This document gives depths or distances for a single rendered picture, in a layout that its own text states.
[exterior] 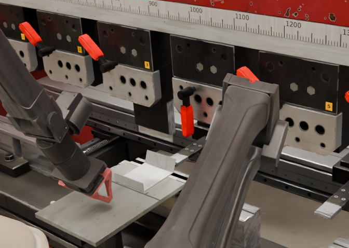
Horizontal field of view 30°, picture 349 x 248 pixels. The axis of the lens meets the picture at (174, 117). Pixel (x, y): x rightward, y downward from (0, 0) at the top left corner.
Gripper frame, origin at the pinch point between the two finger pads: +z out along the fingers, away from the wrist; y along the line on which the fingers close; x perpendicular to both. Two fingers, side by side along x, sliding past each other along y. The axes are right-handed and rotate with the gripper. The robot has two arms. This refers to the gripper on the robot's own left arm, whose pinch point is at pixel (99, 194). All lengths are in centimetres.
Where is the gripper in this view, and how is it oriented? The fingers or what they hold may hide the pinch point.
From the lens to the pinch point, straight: 133.1
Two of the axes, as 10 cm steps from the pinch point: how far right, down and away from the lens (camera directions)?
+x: -5.2, 7.5, -4.0
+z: 3.8, 6.3, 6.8
